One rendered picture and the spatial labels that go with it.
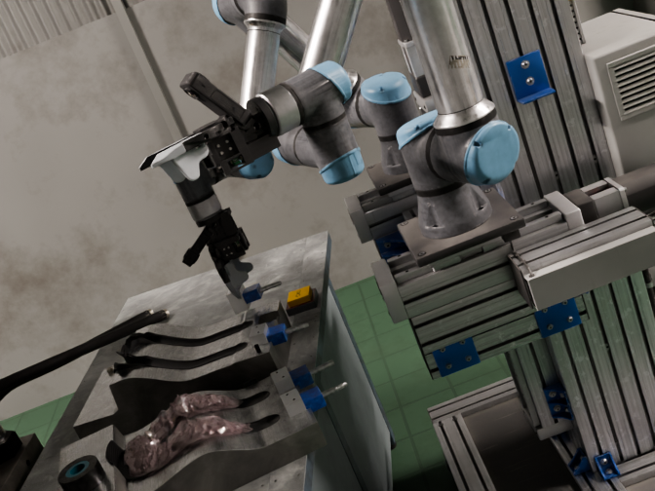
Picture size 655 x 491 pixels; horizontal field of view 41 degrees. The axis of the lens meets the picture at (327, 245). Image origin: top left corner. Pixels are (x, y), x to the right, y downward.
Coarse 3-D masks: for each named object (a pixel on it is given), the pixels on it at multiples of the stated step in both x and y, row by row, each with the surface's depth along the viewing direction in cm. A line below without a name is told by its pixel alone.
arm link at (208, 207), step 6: (210, 198) 206; (216, 198) 208; (198, 204) 205; (204, 204) 205; (210, 204) 206; (216, 204) 208; (192, 210) 207; (198, 210) 206; (204, 210) 206; (210, 210) 206; (216, 210) 207; (192, 216) 208; (198, 216) 206; (204, 216) 206; (210, 216) 207
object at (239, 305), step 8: (240, 288) 214; (248, 288) 216; (256, 288) 213; (264, 288) 214; (232, 296) 213; (248, 296) 213; (256, 296) 213; (232, 304) 214; (240, 304) 214; (248, 304) 215; (240, 312) 214
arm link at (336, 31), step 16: (320, 0) 158; (336, 0) 155; (352, 0) 156; (320, 16) 156; (336, 16) 155; (352, 16) 156; (320, 32) 156; (336, 32) 155; (352, 32) 158; (320, 48) 155; (336, 48) 156; (304, 64) 157; (288, 144) 155; (288, 160) 158
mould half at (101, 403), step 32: (224, 320) 218; (256, 320) 210; (288, 320) 217; (160, 352) 206; (192, 352) 208; (288, 352) 207; (96, 384) 218; (128, 384) 196; (160, 384) 196; (192, 384) 196; (224, 384) 196; (96, 416) 201; (128, 416) 200
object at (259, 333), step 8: (256, 328) 198; (264, 328) 197; (272, 328) 199; (280, 328) 197; (288, 328) 197; (296, 328) 197; (256, 336) 196; (264, 336) 196; (272, 336) 196; (280, 336) 196
